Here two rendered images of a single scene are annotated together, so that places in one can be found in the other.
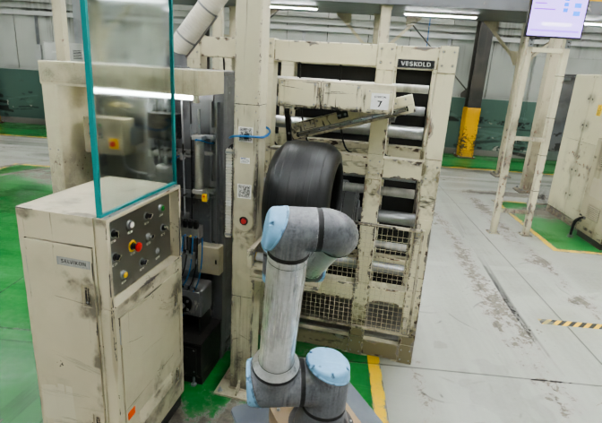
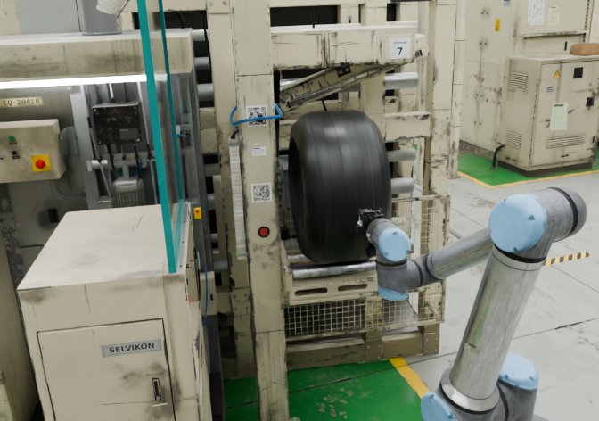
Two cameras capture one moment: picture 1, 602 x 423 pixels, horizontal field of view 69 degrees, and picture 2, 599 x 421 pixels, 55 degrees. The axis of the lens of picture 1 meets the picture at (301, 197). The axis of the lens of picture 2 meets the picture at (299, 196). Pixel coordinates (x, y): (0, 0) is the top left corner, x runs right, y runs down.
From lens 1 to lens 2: 0.91 m
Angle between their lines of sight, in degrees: 20
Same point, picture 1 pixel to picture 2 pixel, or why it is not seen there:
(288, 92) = (283, 51)
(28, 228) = (45, 318)
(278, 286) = (519, 291)
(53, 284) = (96, 389)
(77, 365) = not seen: outside the picture
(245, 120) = (256, 96)
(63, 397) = not seen: outside the picture
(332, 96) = (341, 48)
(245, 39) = not seen: outside the picture
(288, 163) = (333, 144)
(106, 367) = not seen: outside the picture
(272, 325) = (498, 341)
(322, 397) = (523, 408)
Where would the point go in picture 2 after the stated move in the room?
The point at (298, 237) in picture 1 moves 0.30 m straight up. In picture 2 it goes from (557, 227) to (574, 80)
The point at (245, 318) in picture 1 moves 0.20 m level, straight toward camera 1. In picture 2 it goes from (277, 358) to (300, 383)
